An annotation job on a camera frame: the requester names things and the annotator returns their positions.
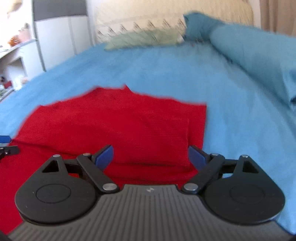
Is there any white patterned pillow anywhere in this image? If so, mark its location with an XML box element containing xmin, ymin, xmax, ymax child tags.
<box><xmin>95</xmin><ymin>15</ymin><xmax>186</xmax><ymax>43</ymax></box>

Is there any beige headboard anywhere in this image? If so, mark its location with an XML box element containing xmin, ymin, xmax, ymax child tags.
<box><xmin>93</xmin><ymin>0</ymin><xmax>254</xmax><ymax>26</ymax></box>

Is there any beige curtain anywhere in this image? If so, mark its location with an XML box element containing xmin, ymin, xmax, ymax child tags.
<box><xmin>260</xmin><ymin>0</ymin><xmax>296</xmax><ymax>37</ymax></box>

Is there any white shelf unit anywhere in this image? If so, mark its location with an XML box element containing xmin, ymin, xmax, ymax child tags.
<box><xmin>1</xmin><ymin>23</ymin><xmax>45</xmax><ymax>95</ymax></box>

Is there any red knit garment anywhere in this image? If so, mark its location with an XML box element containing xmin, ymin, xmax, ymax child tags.
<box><xmin>1</xmin><ymin>87</ymin><xmax>207</xmax><ymax>233</ymax></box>

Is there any blue bed sheet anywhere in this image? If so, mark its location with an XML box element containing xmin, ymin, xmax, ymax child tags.
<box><xmin>1</xmin><ymin>42</ymin><xmax>295</xmax><ymax>232</ymax></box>

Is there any pale green pillow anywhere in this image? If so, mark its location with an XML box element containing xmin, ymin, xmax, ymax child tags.
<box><xmin>105</xmin><ymin>29</ymin><xmax>184</xmax><ymax>51</ymax></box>

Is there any white grey wardrobe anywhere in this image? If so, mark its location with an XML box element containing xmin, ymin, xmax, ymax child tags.
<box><xmin>32</xmin><ymin>1</ymin><xmax>94</xmax><ymax>71</ymax></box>

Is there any dark teal pillow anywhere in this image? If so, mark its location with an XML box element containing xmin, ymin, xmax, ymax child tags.
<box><xmin>184</xmin><ymin>12</ymin><xmax>225</xmax><ymax>41</ymax></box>

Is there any blue rolled duvet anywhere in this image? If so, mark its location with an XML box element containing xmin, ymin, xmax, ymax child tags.
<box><xmin>209</xmin><ymin>25</ymin><xmax>295</xmax><ymax>110</ymax></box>

